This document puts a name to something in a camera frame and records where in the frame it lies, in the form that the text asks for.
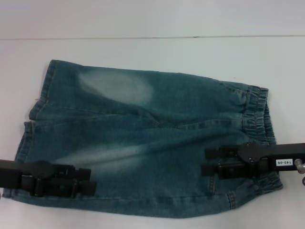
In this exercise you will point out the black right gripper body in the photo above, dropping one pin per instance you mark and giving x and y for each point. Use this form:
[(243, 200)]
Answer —
[(264, 153)]

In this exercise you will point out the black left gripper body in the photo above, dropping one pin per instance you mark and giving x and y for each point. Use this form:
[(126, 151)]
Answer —
[(23, 174)]

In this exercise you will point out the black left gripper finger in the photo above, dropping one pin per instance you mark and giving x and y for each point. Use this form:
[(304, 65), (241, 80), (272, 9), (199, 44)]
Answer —
[(71, 189), (71, 172)]

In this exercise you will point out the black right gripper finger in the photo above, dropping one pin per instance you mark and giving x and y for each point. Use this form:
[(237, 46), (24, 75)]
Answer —
[(233, 171), (226, 152)]

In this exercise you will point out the blue denim shorts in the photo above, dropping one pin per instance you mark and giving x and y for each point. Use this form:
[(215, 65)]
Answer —
[(143, 119)]

